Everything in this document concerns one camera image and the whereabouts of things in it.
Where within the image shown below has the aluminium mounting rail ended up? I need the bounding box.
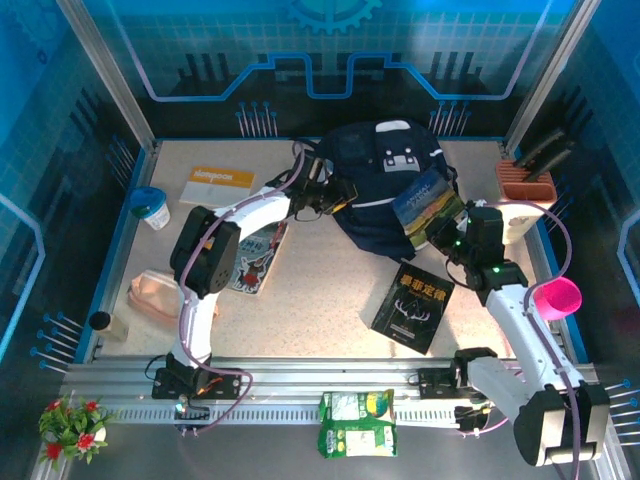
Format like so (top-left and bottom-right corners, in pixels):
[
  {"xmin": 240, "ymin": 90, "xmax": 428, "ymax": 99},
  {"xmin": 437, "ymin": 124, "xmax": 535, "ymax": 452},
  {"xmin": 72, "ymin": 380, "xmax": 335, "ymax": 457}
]
[{"xmin": 59, "ymin": 357, "xmax": 599, "ymax": 426}]

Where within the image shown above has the pink pencil case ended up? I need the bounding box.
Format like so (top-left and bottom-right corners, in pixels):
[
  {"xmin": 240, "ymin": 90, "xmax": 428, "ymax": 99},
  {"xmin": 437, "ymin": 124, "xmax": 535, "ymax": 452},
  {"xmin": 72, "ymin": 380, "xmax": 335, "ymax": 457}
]
[{"xmin": 127, "ymin": 269, "xmax": 221, "ymax": 321}]

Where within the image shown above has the orange white notebook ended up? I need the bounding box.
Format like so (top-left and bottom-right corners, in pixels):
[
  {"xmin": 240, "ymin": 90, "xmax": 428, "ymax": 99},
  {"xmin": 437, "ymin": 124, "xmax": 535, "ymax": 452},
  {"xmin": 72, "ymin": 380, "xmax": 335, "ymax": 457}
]
[{"xmin": 178, "ymin": 165, "xmax": 256, "ymax": 209}]

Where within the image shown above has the navy blue backpack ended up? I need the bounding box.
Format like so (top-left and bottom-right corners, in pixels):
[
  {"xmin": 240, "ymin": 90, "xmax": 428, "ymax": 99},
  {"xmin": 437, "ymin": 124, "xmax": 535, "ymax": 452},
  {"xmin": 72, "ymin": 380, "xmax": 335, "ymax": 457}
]
[{"xmin": 317, "ymin": 119, "xmax": 459, "ymax": 264}]

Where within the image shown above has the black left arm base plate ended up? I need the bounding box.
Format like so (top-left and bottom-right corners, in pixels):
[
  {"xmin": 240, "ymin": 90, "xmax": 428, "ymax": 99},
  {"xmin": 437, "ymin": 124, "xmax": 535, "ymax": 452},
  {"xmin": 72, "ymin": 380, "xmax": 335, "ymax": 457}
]
[{"xmin": 152, "ymin": 367, "xmax": 242, "ymax": 401}]

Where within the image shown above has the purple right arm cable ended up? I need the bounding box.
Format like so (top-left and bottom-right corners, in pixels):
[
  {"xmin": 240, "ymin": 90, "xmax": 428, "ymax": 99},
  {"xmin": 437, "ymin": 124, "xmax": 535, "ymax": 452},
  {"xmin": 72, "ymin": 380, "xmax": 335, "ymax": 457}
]
[{"xmin": 459, "ymin": 199, "xmax": 584, "ymax": 480}]

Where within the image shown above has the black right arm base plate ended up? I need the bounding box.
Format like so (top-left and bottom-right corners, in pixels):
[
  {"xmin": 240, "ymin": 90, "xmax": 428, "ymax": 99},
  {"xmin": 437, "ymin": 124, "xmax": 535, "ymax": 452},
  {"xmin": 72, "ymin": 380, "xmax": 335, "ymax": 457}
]
[{"xmin": 417, "ymin": 367, "xmax": 461, "ymax": 400}]

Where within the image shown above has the artificial red flower plant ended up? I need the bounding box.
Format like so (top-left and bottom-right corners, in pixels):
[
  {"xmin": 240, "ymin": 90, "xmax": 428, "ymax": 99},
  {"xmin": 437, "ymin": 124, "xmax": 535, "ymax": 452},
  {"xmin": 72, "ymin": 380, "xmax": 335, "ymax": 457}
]
[{"xmin": 38, "ymin": 394, "xmax": 119, "ymax": 471}]

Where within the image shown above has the magenta plastic cup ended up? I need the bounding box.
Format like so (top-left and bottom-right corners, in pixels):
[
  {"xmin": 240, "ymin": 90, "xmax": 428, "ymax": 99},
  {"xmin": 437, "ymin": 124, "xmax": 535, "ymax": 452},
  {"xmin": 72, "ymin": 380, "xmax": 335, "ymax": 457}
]
[{"xmin": 530, "ymin": 277, "xmax": 584, "ymax": 322}]

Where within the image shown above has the green snack bag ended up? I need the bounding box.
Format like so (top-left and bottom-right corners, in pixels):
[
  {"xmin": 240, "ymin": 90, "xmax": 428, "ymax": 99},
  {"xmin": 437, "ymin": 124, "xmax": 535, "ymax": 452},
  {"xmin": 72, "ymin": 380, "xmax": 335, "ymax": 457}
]
[{"xmin": 318, "ymin": 389, "xmax": 400, "ymax": 459}]

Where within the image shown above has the landscape cover paperback book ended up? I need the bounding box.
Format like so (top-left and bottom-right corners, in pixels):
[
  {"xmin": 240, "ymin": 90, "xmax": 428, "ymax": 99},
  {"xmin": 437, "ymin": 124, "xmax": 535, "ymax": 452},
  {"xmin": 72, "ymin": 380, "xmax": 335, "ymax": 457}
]
[{"xmin": 392, "ymin": 167, "xmax": 469, "ymax": 251}]

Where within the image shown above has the cartoon cover thin book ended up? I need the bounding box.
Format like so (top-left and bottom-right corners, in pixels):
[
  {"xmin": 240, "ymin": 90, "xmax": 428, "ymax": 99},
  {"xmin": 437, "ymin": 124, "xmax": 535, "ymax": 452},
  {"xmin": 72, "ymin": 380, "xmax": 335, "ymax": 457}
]
[{"xmin": 227, "ymin": 222, "xmax": 290, "ymax": 296}]

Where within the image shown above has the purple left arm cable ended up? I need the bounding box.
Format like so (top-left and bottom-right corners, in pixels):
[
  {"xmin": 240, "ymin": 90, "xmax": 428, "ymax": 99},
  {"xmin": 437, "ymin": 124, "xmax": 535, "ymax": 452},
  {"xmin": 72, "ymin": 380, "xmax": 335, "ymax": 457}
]
[{"xmin": 169, "ymin": 140, "xmax": 307, "ymax": 437}]

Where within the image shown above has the black knife handle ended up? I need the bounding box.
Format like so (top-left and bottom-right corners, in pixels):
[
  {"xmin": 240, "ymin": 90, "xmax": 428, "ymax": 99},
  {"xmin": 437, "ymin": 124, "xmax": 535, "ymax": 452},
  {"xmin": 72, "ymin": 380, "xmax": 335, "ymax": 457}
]
[
  {"xmin": 523, "ymin": 139, "xmax": 577, "ymax": 182},
  {"xmin": 514, "ymin": 127, "xmax": 569, "ymax": 169}
]

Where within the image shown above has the beige bottle with black cap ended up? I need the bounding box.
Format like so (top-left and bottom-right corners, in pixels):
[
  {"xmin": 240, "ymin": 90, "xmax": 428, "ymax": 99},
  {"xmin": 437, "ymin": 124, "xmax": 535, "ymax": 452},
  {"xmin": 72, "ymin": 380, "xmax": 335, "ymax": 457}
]
[{"xmin": 88, "ymin": 310, "xmax": 130, "ymax": 344}]

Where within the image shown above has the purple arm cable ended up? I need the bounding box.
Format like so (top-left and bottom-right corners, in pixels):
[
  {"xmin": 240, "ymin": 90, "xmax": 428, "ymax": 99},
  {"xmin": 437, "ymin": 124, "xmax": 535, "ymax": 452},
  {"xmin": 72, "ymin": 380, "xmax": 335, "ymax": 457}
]
[
  {"xmin": 459, "ymin": 199, "xmax": 584, "ymax": 480},
  {"xmin": 169, "ymin": 140, "xmax": 307, "ymax": 437}
]

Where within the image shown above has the black antler cover book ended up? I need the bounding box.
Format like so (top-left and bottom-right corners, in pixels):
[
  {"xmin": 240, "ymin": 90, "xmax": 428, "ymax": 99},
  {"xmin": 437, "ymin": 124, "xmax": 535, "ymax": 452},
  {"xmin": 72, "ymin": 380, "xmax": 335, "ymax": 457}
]
[{"xmin": 370, "ymin": 262, "xmax": 456, "ymax": 356}]

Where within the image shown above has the beige orange knife block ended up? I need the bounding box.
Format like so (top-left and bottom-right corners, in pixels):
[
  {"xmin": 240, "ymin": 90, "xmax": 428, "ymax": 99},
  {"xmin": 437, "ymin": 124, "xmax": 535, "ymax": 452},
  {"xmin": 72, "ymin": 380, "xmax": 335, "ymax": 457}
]
[{"xmin": 492, "ymin": 159, "xmax": 559, "ymax": 246}]

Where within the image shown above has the white cup with blue lid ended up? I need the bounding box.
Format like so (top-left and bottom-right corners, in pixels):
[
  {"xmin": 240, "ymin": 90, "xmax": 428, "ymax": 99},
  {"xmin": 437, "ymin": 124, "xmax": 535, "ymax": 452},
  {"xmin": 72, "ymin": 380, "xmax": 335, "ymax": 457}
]
[{"xmin": 129, "ymin": 186, "xmax": 171, "ymax": 231}]

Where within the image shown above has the aluminium frame post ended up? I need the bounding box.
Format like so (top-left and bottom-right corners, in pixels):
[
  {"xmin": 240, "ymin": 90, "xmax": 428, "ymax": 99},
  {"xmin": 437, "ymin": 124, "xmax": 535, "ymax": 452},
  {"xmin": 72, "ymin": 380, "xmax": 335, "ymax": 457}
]
[
  {"xmin": 502, "ymin": 0, "xmax": 599, "ymax": 151},
  {"xmin": 55, "ymin": 0, "xmax": 159, "ymax": 154}
]

